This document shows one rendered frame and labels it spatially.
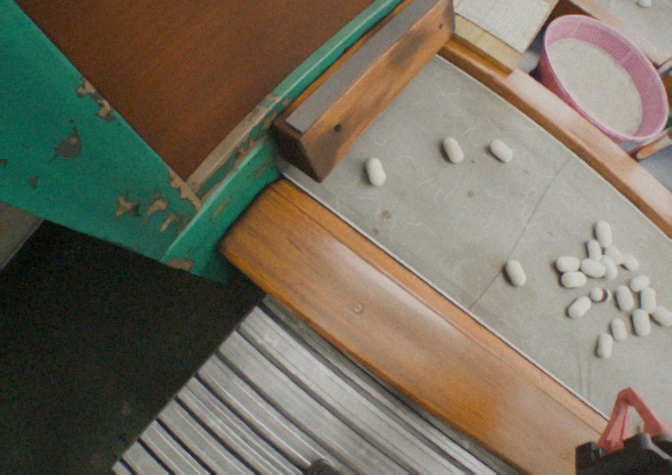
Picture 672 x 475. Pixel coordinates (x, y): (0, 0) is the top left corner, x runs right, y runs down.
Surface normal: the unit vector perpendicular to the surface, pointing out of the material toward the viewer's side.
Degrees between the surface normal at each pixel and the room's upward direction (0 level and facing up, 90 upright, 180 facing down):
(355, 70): 0
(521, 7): 0
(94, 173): 90
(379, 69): 67
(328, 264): 0
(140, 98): 90
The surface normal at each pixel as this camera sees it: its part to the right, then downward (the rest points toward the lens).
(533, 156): 0.04, -0.26
